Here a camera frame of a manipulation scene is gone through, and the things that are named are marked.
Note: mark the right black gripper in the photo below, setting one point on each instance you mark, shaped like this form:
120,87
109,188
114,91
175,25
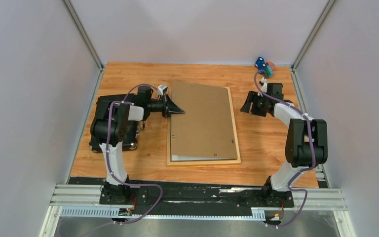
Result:
253,97

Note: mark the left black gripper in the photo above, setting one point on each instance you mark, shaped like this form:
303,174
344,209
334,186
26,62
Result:
170,107

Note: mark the brown backing board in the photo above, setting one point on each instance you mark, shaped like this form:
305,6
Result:
202,121

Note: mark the photo print board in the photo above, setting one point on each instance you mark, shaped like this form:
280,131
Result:
176,158

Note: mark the wooden picture frame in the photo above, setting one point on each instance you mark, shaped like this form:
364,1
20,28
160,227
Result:
206,162

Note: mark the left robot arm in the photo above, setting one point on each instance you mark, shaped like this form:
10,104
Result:
108,130

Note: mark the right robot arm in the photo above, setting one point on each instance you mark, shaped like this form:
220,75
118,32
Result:
306,144

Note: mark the blue green toy blocks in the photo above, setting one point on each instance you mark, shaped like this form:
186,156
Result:
264,67

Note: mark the orange round object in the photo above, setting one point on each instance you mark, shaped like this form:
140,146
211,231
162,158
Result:
271,65

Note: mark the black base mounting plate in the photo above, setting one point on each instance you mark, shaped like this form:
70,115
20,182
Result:
187,199

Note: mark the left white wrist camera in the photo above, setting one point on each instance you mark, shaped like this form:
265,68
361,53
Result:
162,89

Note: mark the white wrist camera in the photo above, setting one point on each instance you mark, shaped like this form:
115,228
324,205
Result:
162,89
263,84

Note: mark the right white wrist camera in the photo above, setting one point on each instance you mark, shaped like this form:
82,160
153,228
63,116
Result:
263,84

